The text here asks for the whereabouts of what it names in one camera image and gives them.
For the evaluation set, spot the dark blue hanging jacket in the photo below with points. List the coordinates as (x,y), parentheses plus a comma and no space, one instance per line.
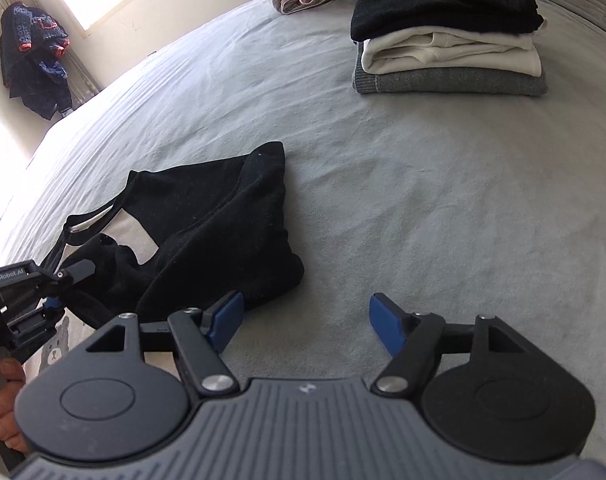
(33,75)

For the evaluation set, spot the cream shirt with black sleeves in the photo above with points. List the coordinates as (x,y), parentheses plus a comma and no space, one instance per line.
(208,220)

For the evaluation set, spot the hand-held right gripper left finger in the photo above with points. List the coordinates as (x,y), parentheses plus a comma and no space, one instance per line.
(228,321)

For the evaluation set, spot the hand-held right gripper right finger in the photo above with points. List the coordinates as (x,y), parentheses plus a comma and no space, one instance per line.
(388,324)

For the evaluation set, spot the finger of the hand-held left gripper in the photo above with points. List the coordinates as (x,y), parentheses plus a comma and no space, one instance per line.
(52,303)
(78,270)

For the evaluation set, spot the folded black garment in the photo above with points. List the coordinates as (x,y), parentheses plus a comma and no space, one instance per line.
(443,0)

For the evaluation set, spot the person's left hand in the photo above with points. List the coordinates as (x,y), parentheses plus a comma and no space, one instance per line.
(3,402)

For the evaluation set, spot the folded grey garment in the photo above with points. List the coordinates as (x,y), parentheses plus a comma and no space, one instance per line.
(458,84)

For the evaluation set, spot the stack of folded clothes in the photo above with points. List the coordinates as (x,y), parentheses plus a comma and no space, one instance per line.
(448,52)

